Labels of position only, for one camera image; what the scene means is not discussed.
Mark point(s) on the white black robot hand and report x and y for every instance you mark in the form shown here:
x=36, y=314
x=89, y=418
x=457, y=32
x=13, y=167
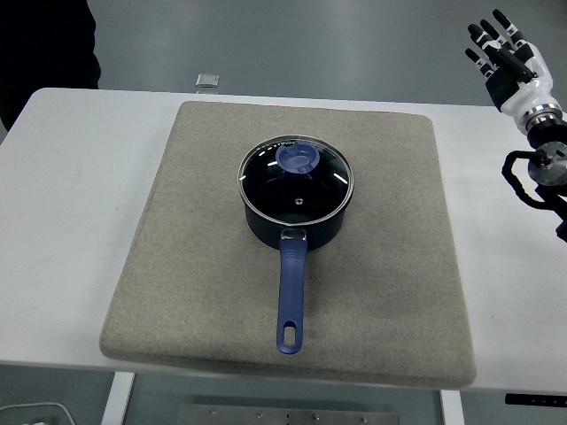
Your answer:
x=527, y=95

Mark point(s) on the white table leg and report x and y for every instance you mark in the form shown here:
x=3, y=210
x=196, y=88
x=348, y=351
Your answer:
x=452, y=409
x=117, y=400

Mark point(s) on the white rounded object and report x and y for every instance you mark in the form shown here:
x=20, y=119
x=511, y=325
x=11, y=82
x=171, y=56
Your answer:
x=26, y=414

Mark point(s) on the small silver floor plate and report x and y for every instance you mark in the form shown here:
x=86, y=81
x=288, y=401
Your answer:
x=207, y=80

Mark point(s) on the grey metal plate with screws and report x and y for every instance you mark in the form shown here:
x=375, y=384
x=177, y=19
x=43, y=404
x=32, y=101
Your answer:
x=288, y=416

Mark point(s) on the glass lid with blue knob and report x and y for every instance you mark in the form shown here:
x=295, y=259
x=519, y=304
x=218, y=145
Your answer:
x=270, y=190

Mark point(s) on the black table control panel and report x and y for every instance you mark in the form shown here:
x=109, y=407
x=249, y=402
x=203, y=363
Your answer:
x=536, y=399

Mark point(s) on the person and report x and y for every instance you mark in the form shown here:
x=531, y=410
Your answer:
x=40, y=48

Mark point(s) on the beige fabric mat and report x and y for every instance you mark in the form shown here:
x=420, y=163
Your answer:
x=199, y=248

